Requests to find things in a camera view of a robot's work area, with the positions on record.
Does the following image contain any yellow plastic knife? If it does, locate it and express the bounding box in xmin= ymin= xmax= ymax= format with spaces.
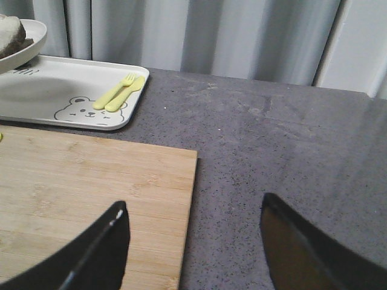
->
xmin=103 ymin=74 xmax=145 ymax=112

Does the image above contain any white bear tray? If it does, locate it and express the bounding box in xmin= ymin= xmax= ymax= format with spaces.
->
xmin=1 ymin=56 xmax=149 ymax=131

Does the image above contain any white bread slice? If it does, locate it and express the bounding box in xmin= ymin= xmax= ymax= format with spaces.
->
xmin=1 ymin=15 xmax=26 ymax=48

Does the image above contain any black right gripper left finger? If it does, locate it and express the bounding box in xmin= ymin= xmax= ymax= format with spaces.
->
xmin=1 ymin=201 xmax=130 ymax=289

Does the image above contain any white round plate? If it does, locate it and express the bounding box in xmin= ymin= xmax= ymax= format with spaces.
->
xmin=1 ymin=19 xmax=47 ymax=74

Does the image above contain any wooden cutting board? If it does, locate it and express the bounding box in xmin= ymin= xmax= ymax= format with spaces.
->
xmin=1 ymin=126 xmax=197 ymax=289

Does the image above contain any grey curtain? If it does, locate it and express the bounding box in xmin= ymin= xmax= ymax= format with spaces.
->
xmin=0 ymin=0 xmax=387 ymax=100

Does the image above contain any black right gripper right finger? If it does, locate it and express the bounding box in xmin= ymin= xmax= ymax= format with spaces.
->
xmin=260 ymin=193 xmax=386 ymax=289

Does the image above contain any yellow plastic fork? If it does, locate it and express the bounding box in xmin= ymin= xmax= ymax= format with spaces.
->
xmin=93 ymin=73 xmax=136 ymax=110

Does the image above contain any bottom bread slice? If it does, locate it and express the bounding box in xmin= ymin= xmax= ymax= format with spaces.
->
xmin=1 ymin=39 xmax=34 ymax=59

